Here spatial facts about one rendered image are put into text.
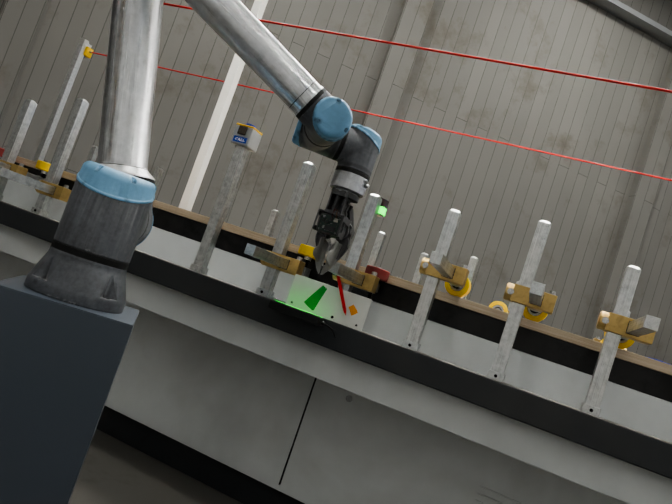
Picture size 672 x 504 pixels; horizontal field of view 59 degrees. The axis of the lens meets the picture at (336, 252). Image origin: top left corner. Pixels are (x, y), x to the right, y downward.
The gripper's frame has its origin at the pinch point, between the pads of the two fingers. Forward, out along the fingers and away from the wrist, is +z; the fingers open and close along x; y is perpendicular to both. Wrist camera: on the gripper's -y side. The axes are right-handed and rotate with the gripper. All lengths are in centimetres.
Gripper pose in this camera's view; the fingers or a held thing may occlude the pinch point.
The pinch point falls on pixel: (322, 269)
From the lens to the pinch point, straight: 149.8
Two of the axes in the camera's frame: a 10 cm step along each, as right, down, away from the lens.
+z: -3.3, 9.4, -0.7
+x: 8.9, 2.8, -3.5
